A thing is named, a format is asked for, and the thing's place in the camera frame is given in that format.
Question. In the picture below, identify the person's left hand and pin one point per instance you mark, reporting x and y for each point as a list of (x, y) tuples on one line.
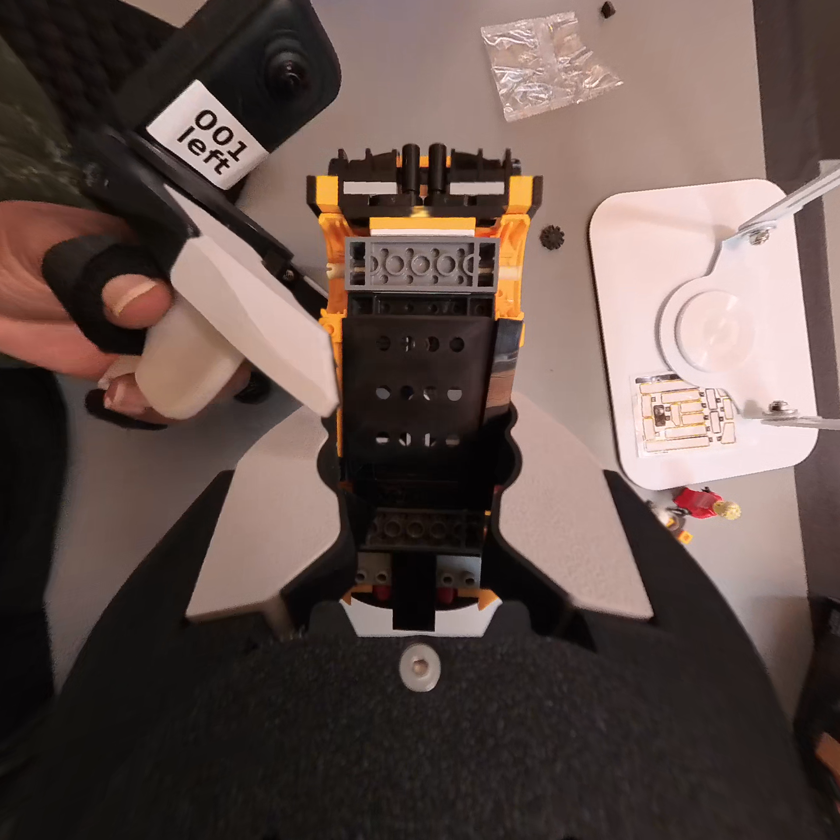
[(26, 295)]

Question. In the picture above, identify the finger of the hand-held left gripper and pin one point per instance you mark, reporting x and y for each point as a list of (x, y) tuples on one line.
[(262, 315)]

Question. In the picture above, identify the black textured chair armrest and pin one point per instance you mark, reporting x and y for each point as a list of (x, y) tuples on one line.
[(79, 39)]

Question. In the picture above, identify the yellow lego car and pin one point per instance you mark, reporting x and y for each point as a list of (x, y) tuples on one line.
[(420, 367)]

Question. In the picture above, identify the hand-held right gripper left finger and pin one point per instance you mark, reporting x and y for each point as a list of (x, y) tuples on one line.
[(262, 525)]

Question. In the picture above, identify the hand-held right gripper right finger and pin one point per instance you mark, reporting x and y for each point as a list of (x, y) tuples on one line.
[(564, 525)]

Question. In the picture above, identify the lego sticker sheet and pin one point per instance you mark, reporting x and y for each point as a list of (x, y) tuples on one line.
[(682, 417)]

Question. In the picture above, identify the black rim inserts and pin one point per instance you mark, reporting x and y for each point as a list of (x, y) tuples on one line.
[(552, 237)]

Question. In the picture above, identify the white metal book stand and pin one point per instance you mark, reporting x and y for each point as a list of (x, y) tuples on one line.
[(630, 262)]

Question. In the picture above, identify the clear plastic parts bag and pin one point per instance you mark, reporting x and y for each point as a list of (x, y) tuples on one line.
[(544, 65)]

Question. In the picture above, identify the red lego minifigure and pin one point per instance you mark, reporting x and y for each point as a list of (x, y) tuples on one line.
[(699, 502)]

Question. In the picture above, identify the lego set box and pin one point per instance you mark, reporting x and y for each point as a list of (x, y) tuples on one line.
[(820, 689)]

